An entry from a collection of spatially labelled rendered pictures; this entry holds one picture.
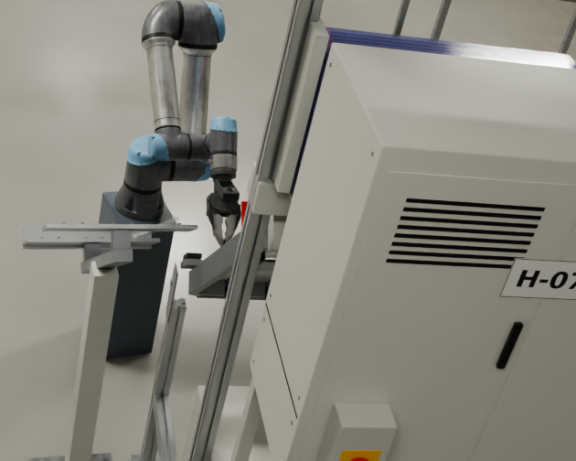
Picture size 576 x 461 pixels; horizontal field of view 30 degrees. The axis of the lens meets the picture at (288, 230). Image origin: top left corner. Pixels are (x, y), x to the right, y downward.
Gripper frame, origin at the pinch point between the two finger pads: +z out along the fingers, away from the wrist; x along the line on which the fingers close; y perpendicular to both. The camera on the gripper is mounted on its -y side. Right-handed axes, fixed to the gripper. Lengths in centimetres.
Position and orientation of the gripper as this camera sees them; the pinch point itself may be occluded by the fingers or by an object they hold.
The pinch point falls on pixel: (224, 242)
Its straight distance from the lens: 288.0
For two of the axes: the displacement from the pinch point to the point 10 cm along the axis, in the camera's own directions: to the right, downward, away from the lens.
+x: -9.6, -0.6, -2.8
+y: -2.8, 1.9, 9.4
